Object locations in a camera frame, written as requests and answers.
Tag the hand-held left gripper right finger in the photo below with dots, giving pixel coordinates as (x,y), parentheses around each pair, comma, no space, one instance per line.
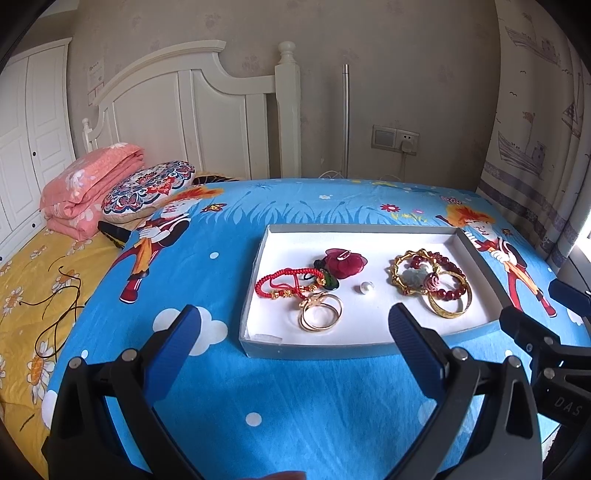
(415,350)

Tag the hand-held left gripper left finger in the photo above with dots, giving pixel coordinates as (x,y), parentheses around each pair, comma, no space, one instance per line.
(171,350)

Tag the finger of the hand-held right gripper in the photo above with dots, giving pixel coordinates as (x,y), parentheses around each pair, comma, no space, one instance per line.
(526,330)
(568,295)

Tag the wide gold bangle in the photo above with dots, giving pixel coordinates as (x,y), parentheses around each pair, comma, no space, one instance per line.
(445,314)

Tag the grey cardboard tray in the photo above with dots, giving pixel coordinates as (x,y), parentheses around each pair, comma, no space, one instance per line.
(369,323)

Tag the jade pendant with red knot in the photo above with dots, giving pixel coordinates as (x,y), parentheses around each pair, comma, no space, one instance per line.
(413,276)

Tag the gold bamboo bangle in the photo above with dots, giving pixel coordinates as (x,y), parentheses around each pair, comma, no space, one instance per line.
(396,277)

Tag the pearl earring with hook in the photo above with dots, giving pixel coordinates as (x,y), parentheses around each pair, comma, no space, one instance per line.
(365,288)

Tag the red flower brooch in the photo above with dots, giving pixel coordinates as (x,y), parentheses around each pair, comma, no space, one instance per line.
(341,265)

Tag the white window sill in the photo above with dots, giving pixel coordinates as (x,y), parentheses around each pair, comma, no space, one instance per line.
(577,265)

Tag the blue cartoon printed cloth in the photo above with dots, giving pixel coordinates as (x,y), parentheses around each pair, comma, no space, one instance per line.
(277,406)

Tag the black yellow striped cloth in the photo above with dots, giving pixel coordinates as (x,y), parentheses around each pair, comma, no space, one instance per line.
(113,233)

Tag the yellow flowered bedsheet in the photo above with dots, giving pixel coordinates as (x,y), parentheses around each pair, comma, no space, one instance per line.
(27,295)

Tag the patterned pillow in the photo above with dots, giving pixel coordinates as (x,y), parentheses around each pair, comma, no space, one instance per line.
(147,187)

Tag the pink folded quilt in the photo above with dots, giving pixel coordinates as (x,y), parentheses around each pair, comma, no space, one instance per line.
(87,189)

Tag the ship printed curtain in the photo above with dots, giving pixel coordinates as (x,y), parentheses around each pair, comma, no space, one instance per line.
(540,115)

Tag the metal pole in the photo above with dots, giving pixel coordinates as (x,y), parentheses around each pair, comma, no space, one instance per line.
(345,120)

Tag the white bed headboard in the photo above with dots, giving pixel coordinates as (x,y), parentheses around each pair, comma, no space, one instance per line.
(161,106)

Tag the white wardrobe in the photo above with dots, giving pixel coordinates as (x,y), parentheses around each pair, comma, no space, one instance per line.
(32,138)

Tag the wall switch socket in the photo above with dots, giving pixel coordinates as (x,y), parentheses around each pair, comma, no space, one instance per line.
(383,136)

